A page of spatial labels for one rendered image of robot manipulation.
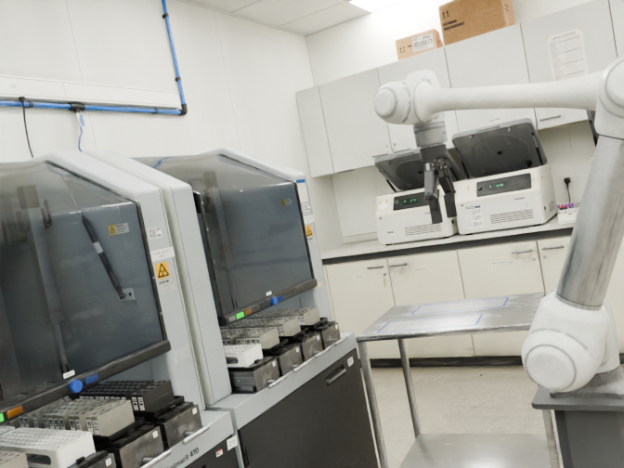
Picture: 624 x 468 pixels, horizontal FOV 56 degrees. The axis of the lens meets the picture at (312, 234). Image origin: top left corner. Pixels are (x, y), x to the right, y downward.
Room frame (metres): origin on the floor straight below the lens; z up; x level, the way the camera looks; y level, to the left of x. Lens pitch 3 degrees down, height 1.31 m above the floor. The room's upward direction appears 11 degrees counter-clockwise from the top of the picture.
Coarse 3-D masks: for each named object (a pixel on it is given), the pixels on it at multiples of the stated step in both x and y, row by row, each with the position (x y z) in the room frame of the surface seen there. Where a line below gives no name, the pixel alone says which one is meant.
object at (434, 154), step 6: (444, 144) 1.65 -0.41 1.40; (420, 150) 1.67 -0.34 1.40; (426, 150) 1.65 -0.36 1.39; (432, 150) 1.64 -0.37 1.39; (438, 150) 1.64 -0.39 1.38; (444, 150) 1.65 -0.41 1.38; (426, 156) 1.65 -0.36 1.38; (432, 156) 1.64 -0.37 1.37; (438, 156) 1.64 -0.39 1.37; (444, 156) 1.65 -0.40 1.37; (438, 162) 1.67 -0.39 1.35
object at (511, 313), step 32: (384, 320) 2.19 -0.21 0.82; (416, 320) 2.09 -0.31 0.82; (448, 320) 2.00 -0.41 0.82; (480, 320) 1.92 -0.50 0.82; (512, 320) 1.85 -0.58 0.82; (416, 416) 2.39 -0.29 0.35; (544, 416) 1.78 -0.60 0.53; (384, 448) 2.03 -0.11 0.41; (416, 448) 2.26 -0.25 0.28; (448, 448) 2.21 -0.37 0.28; (480, 448) 2.16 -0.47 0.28; (512, 448) 2.11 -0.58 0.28; (544, 448) 2.07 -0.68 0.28
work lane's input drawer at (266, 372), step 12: (264, 360) 1.95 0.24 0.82; (276, 360) 1.99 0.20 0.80; (228, 372) 1.93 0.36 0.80; (240, 372) 1.90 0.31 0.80; (252, 372) 1.88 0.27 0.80; (264, 372) 1.92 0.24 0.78; (276, 372) 1.98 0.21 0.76; (240, 384) 1.91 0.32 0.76; (252, 384) 1.88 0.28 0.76; (264, 384) 1.91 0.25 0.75; (276, 384) 1.89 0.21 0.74
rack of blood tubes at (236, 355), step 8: (232, 344) 2.06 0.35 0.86; (240, 344) 2.03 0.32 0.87; (248, 344) 2.01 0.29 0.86; (256, 344) 1.99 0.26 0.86; (224, 352) 1.98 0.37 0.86; (232, 352) 1.96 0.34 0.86; (240, 352) 1.94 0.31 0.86; (248, 352) 1.93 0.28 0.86; (256, 352) 1.96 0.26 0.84; (232, 360) 2.06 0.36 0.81; (240, 360) 1.92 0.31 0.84; (248, 360) 1.92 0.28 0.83
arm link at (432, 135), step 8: (416, 128) 1.66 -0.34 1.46; (424, 128) 1.64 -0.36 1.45; (432, 128) 1.63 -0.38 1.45; (440, 128) 1.64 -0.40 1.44; (416, 136) 1.66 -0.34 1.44; (424, 136) 1.64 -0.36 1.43; (432, 136) 1.63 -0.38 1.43; (440, 136) 1.64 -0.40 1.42; (416, 144) 1.67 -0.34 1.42; (424, 144) 1.64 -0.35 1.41; (432, 144) 1.65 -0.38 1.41; (440, 144) 1.65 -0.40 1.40
